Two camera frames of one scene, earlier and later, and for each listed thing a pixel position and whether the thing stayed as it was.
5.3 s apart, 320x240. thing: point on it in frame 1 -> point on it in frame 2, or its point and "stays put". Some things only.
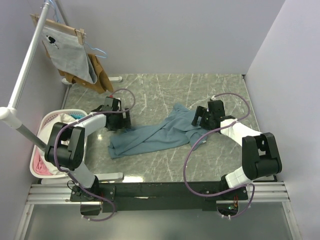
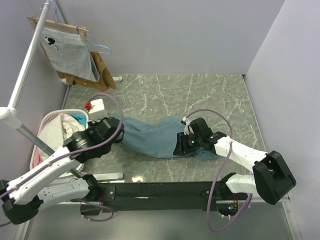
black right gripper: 201,112 -> 180,149
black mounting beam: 163,197 stays put
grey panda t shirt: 68,55 stays put
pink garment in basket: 38,165 stays put
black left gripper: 125,123 -> 94,124
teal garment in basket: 78,116 stays put
